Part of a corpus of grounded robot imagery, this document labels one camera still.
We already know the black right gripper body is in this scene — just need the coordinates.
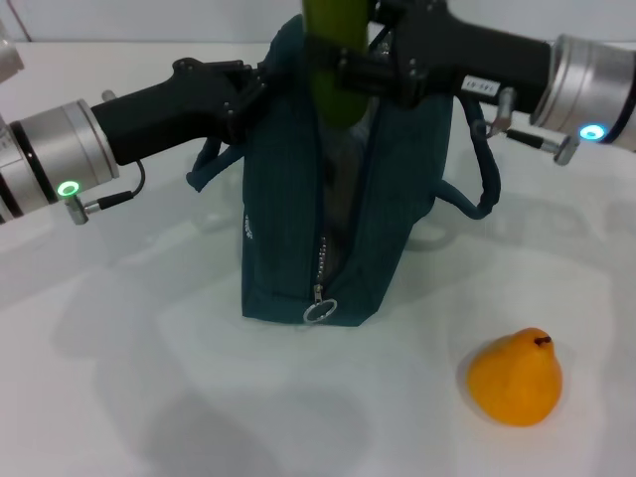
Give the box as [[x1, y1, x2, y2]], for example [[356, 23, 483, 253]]
[[392, 0, 556, 108]]

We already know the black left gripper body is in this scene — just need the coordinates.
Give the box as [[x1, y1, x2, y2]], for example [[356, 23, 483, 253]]
[[91, 58, 245, 168]]

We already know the green cucumber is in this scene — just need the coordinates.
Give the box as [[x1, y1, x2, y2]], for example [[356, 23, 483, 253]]
[[300, 0, 372, 129]]

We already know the dark teal fabric bag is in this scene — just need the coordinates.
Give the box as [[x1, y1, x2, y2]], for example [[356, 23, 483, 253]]
[[186, 13, 501, 329]]

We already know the orange pear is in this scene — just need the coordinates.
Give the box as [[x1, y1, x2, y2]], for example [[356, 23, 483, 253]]
[[466, 326, 564, 427]]

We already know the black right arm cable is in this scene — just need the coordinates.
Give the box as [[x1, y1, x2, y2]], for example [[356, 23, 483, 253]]
[[471, 116, 562, 153]]

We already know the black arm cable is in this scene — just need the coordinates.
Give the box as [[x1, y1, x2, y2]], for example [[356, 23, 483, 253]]
[[471, 116, 562, 153], [81, 161, 146, 213]]

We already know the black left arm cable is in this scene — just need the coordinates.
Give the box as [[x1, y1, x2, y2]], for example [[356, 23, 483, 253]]
[[81, 161, 146, 213]]

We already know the silver zipper pull ring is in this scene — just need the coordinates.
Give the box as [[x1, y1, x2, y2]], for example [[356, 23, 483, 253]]
[[302, 283, 339, 325]]

